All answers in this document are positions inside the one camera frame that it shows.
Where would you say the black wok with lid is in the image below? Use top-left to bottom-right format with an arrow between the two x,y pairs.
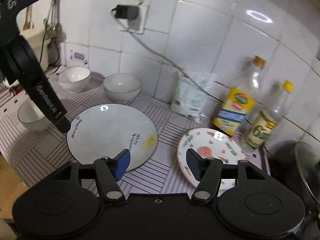
265,139 -> 320,221

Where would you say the black power adapter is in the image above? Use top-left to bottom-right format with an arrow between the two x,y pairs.
111,4 -> 139,21

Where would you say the white bowl front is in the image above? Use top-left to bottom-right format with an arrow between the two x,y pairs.
17,99 -> 50,132

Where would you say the pink rabbit plate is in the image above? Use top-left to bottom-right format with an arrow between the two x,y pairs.
177,128 -> 253,187

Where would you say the wooden spatula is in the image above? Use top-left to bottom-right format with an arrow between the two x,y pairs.
23,5 -> 33,30

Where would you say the white vinegar bottle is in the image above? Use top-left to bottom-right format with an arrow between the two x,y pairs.
240,80 -> 294,153

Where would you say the white bowl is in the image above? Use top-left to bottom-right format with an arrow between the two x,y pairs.
103,74 -> 142,103
57,67 -> 92,93
17,99 -> 50,132

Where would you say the white wall socket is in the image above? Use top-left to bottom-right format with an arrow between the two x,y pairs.
119,4 -> 149,35

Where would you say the white rice cooker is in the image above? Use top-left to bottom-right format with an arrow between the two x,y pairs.
21,28 -> 50,72

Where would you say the blue wall sticker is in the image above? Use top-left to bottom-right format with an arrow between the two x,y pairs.
70,50 -> 88,65

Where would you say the cooking wine bottle yellow label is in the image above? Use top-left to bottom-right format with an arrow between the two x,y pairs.
212,56 -> 266,136

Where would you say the white salt bag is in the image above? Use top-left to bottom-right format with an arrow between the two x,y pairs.
171,70 -> 216,123

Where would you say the white sun plate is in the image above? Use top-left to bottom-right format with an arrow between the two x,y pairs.
67,103 -> 158,172

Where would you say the rice cooker black cord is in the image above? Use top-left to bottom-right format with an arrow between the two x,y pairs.
38,29 -> 61,67

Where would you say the black adapter cable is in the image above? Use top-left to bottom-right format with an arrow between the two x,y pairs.
112,0 -> 251,123

